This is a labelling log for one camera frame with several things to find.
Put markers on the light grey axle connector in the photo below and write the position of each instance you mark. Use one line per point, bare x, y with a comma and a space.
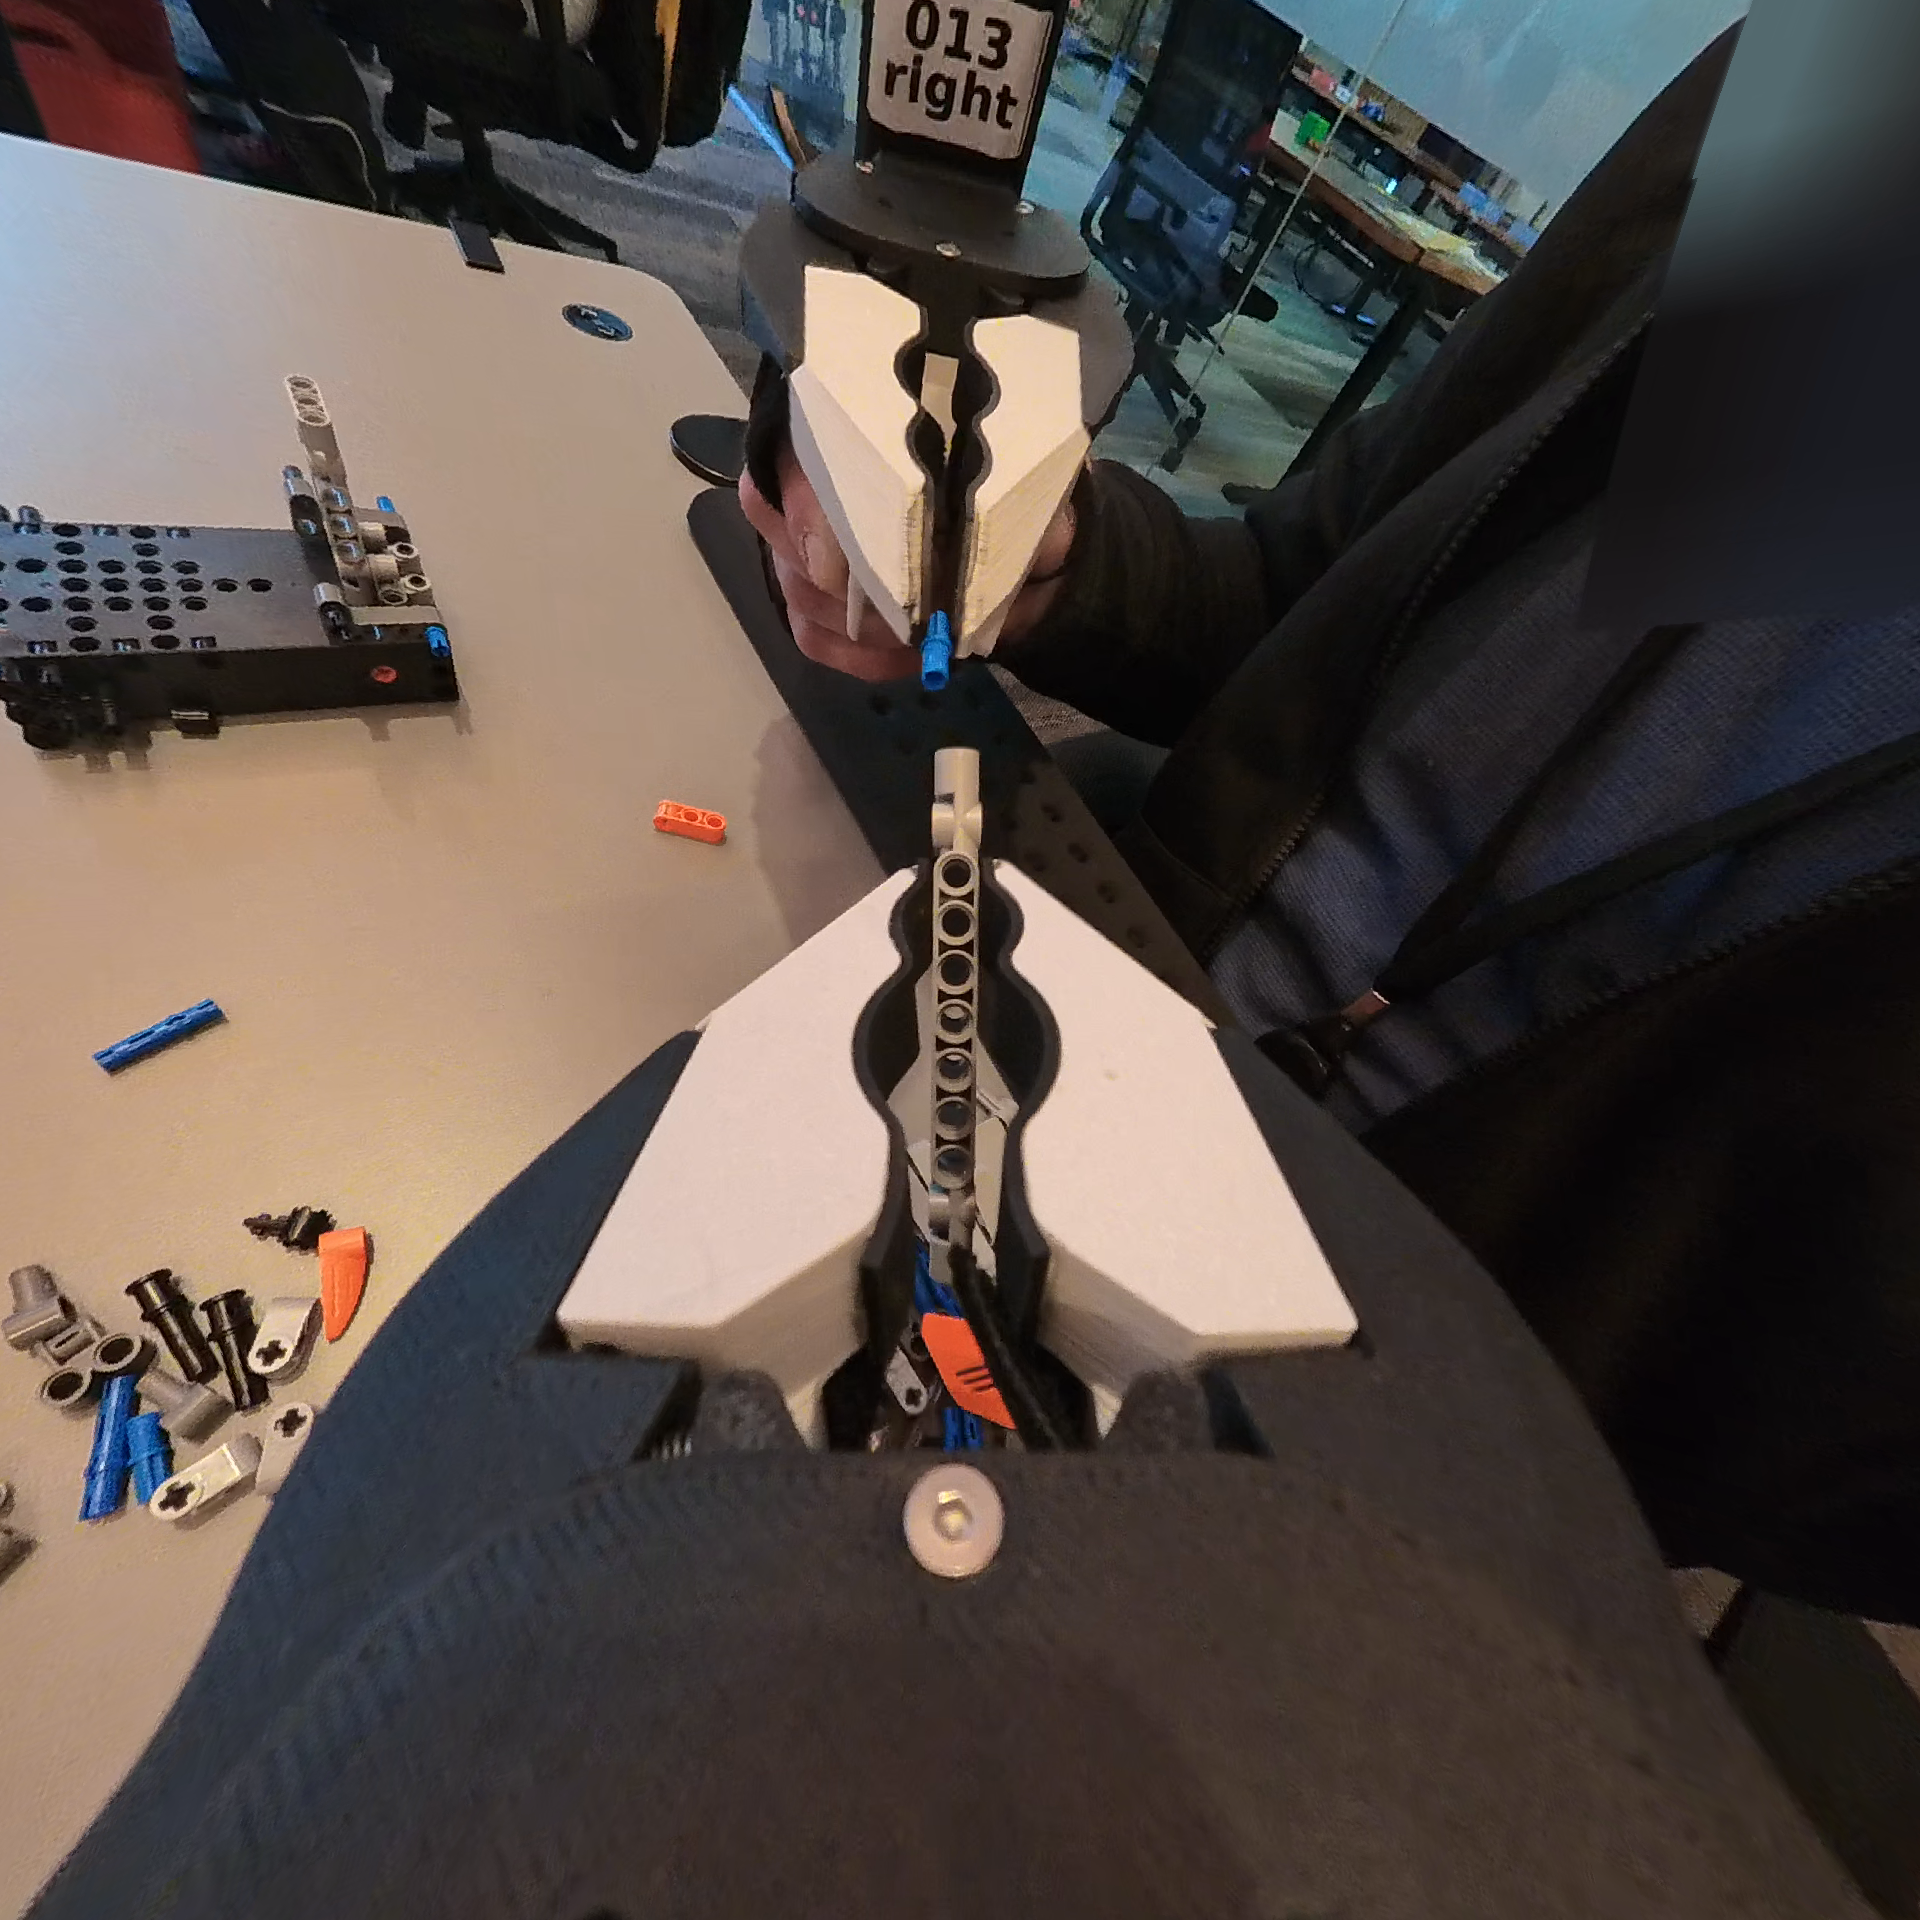
955, 796

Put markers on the person's right forearm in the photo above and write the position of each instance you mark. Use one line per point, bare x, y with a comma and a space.
1155, 599

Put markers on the grey frame piece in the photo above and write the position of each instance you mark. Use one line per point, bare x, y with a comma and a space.
322, 466

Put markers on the black chair armrest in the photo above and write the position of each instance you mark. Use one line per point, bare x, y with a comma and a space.
709, 447

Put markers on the black perforated motor block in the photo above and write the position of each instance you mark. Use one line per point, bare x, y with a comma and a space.
182, 615

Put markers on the person's blue shirt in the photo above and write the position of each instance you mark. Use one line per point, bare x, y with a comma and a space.
1499, 839

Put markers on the pile of small building pieces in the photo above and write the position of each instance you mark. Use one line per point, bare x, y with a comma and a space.
195, 1350

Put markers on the small orange beam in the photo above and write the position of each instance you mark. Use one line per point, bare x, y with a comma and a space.
690, 820

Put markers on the person's dark jacket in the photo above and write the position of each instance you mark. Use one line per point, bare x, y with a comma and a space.
1425, 524

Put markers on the person's right hand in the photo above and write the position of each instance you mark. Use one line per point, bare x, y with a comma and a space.
802, 571

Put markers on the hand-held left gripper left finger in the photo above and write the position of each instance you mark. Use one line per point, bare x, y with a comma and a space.
720, 1200

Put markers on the black office chair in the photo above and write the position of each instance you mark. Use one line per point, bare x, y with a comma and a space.
495, 90
1185, 195

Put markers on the long grey holed liftarm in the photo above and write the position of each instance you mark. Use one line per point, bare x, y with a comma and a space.
955, 1021

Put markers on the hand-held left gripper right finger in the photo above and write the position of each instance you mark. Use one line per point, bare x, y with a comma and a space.
1185, 1200

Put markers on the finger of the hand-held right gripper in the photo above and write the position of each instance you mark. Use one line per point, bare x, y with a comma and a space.
1035, 435
848, 405

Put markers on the orange curved panel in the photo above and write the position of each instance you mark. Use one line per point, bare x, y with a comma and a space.
967, 1372

